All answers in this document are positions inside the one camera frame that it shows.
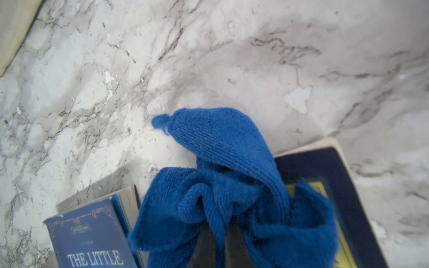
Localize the blue Little Prince book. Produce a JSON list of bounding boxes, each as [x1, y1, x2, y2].
[[44, 185, 149, 268]]

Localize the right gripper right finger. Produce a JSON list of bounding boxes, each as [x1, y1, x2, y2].
[[225, 217, 255, 268]]

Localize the blue microfiber cloth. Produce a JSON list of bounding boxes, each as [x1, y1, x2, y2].
[[128, 108, 339, 268]]

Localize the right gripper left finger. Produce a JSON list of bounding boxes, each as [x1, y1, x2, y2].
[[187, 222, 216, 268]]

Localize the navy yellow-label book right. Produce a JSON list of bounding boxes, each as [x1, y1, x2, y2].
[[275, 138, 388, 268]]

